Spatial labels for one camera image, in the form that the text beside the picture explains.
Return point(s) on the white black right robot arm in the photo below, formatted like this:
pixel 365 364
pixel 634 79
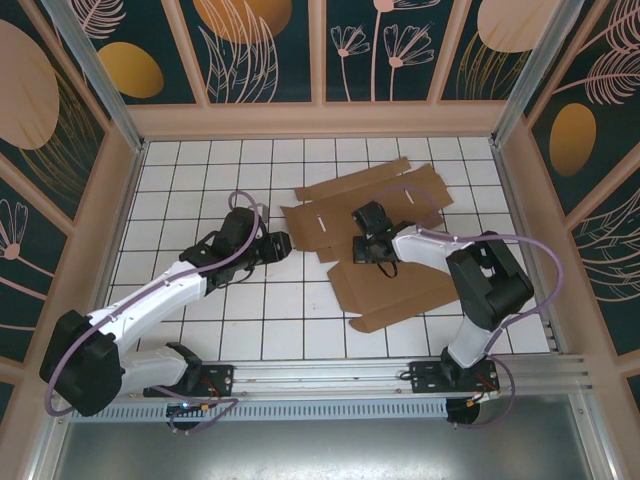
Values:
pixel 490 285

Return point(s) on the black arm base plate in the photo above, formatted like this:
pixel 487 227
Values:
pixel 222 375
pixel 425 375

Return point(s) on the aluminium frame post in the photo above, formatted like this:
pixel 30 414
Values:
pixel 100 75
pixel 526 75

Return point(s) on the aluminium side rail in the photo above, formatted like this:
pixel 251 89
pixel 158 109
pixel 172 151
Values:
pixel 523 240

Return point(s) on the brown cardboard box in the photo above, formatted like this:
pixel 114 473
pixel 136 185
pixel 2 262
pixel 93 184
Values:
pixel 340 200

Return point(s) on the grey metal sheet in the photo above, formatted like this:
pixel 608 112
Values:
pixel 325 450

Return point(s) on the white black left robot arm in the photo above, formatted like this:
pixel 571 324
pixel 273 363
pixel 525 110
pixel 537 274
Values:
pixel 150 300

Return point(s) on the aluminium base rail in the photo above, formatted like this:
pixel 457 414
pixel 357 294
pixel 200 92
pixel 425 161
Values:
pixel 325 375

